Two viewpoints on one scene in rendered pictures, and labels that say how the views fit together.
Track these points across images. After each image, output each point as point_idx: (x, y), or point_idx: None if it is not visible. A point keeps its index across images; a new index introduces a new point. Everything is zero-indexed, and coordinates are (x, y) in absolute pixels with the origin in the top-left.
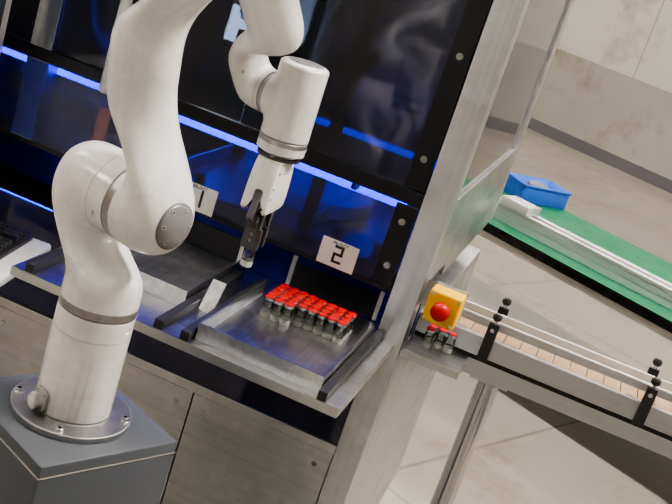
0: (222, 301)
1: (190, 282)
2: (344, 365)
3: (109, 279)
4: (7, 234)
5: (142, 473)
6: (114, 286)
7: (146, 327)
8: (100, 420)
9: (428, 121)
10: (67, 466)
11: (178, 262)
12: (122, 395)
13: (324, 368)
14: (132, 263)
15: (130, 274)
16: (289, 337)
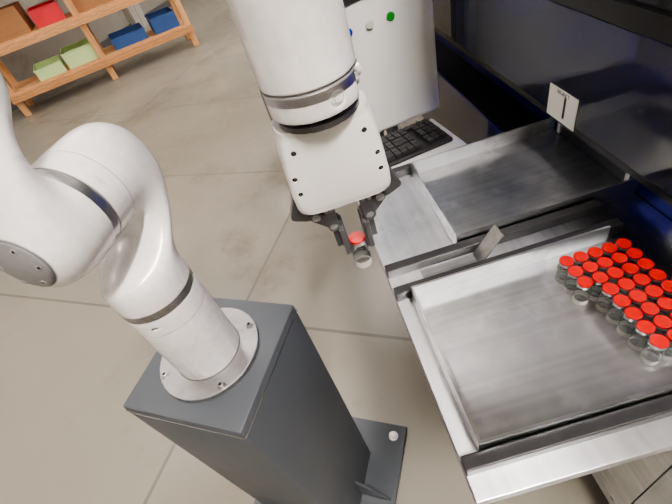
0: (524, 245)
1: (511, 212)
2: (576, 425)
3: (102, 283)
4: (424, 138)
5: (223, 438)
6: (103, 292)
7: (384, 270)
8: (198, 379)
9: None
10: (141, 412)
11: (531, 180)
12: (269, 349)
13: (551, 407)
14: (146, 263)
15: (121, 280)
16: (558, 328)
